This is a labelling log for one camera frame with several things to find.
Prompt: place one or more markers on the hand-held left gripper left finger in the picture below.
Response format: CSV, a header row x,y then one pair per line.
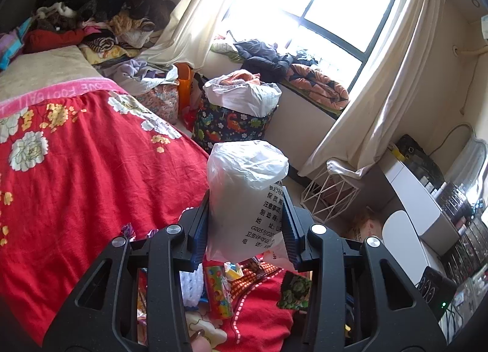
x,y
199,237

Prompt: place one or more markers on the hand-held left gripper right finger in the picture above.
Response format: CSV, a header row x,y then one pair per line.
x,y
291,237

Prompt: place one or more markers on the black silver wrapper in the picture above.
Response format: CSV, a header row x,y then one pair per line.
x,y
261,266

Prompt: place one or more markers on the yellow wrapper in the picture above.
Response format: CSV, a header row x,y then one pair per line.
x,y
233,272

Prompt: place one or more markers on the white printed plastic bag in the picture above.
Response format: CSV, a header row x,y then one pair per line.
x,y
244,192

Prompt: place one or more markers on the white ribbed wrapper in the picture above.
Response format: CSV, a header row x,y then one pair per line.
x,y
190,287

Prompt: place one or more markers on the green black wrapper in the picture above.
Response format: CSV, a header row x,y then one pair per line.
x,y
293,291

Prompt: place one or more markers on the colourful dotted wrapper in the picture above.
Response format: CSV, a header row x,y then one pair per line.
x,y
217,291

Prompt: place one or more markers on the purple wrapper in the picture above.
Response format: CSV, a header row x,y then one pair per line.
x,y
127,232

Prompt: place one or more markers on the brown paper bag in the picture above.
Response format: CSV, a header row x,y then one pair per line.
x,y
364,226

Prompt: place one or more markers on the white chair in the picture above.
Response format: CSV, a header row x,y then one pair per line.
x,y
400,230

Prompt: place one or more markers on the red floral blanket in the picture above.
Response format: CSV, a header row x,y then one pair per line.
x,y
95,192

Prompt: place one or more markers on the dinosaur print storage bag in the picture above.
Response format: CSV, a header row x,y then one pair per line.
x,y
228,125

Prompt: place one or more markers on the white desk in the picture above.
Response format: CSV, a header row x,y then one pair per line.
x,y
419,199

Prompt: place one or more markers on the floral fabric bag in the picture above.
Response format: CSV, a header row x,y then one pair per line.
x,y
162,102

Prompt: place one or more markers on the black device with green light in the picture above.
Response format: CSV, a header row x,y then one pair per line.
x,y
434,287

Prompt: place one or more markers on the orange bag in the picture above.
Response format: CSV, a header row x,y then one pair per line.
x,y
184,85

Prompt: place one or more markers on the orange patterned quilt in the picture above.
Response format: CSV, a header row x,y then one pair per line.
x,y
320,85

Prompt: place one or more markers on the row of dark cosmetic boxes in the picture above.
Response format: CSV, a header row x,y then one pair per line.
x,y
465,237

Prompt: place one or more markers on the lilac grey clothes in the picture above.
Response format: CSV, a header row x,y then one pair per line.
x,y
133,74

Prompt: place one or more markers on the cream curtain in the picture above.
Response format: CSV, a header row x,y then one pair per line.
x,y
190,20
385,81

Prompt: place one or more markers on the dark blue jacket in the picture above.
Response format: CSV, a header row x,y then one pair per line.
x,y
267,56

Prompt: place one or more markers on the green white cloth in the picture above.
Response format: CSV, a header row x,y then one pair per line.
x,y
225,47

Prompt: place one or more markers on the wavy edged mirror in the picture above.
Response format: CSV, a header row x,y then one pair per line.
x,y
469,161

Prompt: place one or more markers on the bed with beige sheet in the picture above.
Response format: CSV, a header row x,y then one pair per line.
x,y
49,70

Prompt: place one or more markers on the red garment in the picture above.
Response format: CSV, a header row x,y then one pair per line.
x,y
53,39

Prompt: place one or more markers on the purple blue striped cloth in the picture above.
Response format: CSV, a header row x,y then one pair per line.
x,y
13,45

